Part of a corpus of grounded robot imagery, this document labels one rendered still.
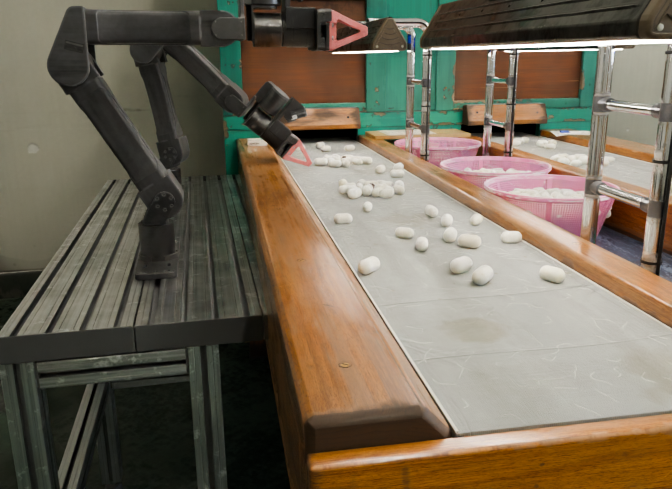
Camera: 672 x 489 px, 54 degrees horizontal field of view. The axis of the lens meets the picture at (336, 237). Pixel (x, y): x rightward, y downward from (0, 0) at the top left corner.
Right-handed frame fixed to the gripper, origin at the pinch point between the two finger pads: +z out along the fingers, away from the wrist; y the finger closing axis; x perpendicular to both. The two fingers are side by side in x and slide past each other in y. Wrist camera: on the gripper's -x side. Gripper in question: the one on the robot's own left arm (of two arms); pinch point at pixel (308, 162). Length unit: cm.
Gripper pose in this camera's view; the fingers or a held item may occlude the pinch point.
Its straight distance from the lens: 175.5
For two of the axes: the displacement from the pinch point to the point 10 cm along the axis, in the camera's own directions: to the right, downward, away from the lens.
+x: -6.4, 7.6, 1.0
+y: -1.7, -2.7, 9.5
